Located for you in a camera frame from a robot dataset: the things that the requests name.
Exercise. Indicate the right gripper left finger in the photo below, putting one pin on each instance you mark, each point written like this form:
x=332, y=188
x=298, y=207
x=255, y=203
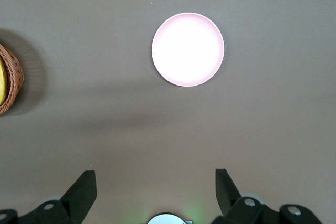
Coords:
x=78, y=197

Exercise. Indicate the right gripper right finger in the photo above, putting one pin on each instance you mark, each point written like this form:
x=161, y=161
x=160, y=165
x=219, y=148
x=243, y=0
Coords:
x=228, y=197

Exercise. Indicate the yellow banana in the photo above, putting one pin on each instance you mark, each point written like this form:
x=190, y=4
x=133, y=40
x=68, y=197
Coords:
x=2, y=82

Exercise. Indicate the brown table cloth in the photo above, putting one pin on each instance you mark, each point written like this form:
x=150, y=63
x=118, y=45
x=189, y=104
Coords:
x=105, y=134

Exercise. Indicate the brown wicker basket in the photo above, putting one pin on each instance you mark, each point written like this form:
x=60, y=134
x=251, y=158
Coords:
x=15, y=77

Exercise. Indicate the pink round plate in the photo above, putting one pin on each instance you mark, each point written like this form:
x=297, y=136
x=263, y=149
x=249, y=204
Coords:
x=187, y=49

